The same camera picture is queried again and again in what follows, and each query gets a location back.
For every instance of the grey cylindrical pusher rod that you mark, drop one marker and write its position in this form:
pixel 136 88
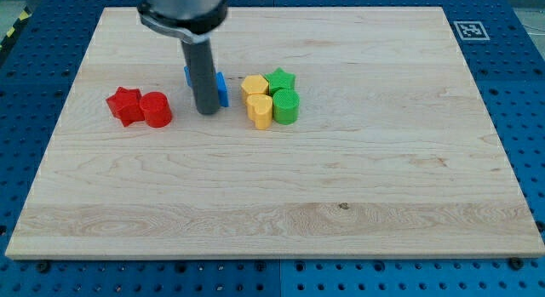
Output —
pixel 200 63

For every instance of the blue triangle block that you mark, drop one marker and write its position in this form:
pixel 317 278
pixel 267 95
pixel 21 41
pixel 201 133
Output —
pixel 187 76

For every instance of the blue cube block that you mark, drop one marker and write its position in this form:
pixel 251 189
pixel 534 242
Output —
pixel 222 90

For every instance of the yellow hexagon block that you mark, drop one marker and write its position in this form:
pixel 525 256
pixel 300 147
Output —
pixel 254 84

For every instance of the red cylinder block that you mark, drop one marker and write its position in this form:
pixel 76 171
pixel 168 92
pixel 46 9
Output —
pixel 155 109

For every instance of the yellow heart block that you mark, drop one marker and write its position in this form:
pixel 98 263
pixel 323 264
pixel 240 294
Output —
pixel 260 110

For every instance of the green star block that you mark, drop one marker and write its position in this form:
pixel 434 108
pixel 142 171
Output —
pixel 280 79

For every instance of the red star block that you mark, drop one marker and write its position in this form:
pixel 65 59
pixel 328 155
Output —
pixel 125 105

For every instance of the green cylinder block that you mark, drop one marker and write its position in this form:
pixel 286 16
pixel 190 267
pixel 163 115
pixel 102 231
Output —
pixel 285 106

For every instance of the wooden board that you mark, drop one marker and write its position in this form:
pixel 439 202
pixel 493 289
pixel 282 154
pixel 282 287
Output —
pixel 393 154

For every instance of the white fiducial marker tag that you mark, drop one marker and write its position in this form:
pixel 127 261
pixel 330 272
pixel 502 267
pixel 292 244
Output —
pixel 471 30

